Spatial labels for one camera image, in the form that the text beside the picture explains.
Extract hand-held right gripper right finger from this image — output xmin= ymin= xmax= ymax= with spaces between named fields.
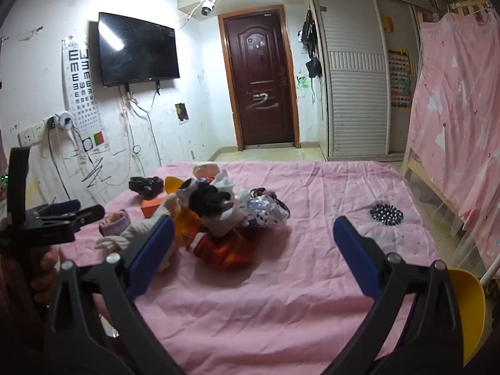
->
xmin=324 ymin=216 xmax=465 ymax=375

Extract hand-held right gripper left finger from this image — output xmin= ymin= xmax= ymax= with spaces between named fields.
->
xmin=45 ymin=215 xmax=184 ymax=375

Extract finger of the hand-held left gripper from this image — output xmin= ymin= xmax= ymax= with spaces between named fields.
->
xmin=33 ymin=199 xmax=106 ymax=225
xmin=7 ymin=146 xmax=33 ymax=223

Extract orange box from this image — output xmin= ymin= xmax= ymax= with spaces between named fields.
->
xmin=141 ymin=198 xmax=163 ymax=219

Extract yellow plastic bin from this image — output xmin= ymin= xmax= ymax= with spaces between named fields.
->
xmin=447 ymin=269 xmax=486 ymax=366

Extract person's left hand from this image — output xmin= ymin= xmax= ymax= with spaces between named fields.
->
xmin=28 ymin=247 xmax=60 ymax=306

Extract purple sock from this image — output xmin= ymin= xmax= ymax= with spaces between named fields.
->
xmin=99 ymin=209 xmax=131 ymax=237

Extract white knit sock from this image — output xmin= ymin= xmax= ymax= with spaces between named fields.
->
xmin=96 ymin=203 xmax=173 ymax=274

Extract black dotted round patch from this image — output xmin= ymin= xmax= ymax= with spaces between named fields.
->
xmin=370 ymin=202 xmax=405 ymax=226

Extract yellow plastic cup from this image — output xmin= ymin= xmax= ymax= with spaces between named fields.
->
xmin=164 ymin=176 xmax=186 ymax=197

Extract white plug adapter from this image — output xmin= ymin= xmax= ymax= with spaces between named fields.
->
xmin=49 ymin=112 xmax=75 ymax=130

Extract spotted plastic bag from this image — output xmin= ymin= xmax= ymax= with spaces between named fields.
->
xmin=244 ymin=193 xmax=290 ymax=228

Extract pink bedsheet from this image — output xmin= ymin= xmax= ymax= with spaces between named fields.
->
xmin=58 ymin=160 xmax=465 ymax=375

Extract beige round bun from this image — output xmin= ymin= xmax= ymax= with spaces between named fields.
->
xmin=193 ymin=162 xmax=221 ymax=182

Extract eye chart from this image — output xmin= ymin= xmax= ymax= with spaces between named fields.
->
xmin=62 ymin=37 xmax=110 ymax=151

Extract pink printed curtain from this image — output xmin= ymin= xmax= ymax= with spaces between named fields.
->
xmin=406 ymin=8 xmax=500 ymax=282

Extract white slatted wardrobe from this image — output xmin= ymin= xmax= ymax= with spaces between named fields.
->
xmin=310 ymin=0 xmax=423 ymax=161

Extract colourful chart poster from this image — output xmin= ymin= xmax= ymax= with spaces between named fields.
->
xmin=388 ymin=49 xmax=412 ymax=109

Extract dark brown door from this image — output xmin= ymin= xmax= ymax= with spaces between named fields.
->
xmin=218 ymin=5 xmax=301 ymax=151

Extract hanging black bags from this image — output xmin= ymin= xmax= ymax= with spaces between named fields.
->
xmin=299 ymin=10 xmax=319 ymax=57

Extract white wall socket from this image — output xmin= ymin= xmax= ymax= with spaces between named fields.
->
xmin=19 ymin=123 xmax=48 ymax=144

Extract white cables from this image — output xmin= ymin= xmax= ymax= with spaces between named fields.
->
xmin=117 ymin=84 xmax=163 ymax=186

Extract black wall television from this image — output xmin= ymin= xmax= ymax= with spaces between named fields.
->
xmin=97 ymin=12 xmax=181 ymax=87

